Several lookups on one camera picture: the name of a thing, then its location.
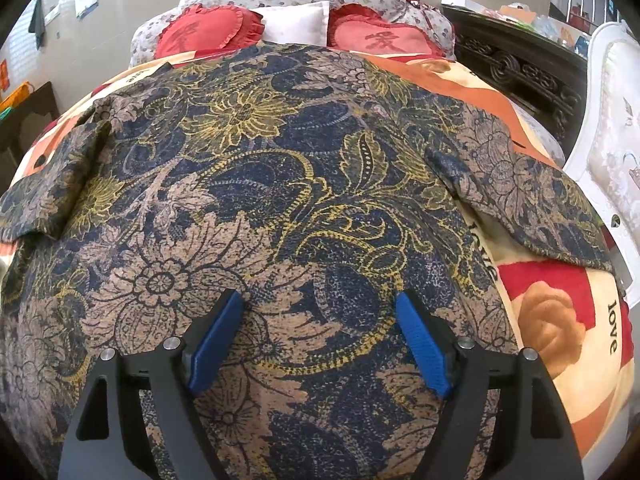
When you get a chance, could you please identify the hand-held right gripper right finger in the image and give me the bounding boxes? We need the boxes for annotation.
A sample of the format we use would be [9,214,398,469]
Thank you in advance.
[394,291,585,480]

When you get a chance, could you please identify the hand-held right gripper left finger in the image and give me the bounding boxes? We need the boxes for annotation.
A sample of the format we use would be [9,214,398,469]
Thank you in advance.
[59,288,246,480]

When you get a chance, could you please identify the dark floral patterned shirt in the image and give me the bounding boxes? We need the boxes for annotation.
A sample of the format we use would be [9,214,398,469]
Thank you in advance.
[0,42,613,480]

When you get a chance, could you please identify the printed fleece blanket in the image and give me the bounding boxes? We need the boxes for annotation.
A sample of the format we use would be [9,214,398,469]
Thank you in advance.
[0,52,632,480]

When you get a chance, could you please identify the white ornate upholstered chair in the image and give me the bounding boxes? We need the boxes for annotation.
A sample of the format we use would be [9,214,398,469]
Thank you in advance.
[562,20,640,311]

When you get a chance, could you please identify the dark carved wooden cabinet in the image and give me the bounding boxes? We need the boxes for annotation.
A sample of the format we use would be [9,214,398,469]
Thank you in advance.
[442,5,589,167]

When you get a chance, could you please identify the small dark side table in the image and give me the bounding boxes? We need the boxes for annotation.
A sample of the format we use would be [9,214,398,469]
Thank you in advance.
[0,81,61,171]

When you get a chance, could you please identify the yellow green packet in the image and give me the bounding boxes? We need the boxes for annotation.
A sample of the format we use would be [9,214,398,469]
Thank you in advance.
[0,84,34,122]

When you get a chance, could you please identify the red heart pillow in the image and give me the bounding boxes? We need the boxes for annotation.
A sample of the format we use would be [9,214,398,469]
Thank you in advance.
[154,5,266,60]
[327,3,447,59]

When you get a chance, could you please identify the white square pillow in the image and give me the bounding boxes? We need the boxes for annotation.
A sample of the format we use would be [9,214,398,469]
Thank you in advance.
[251,1,332,46]

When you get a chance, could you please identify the assorted household clutter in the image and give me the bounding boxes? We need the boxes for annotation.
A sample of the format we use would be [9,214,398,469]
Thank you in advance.
[470,2,592,57]

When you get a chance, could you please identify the dark hanging cloth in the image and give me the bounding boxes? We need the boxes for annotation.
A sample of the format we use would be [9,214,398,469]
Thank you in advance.
[28,0,49,51]

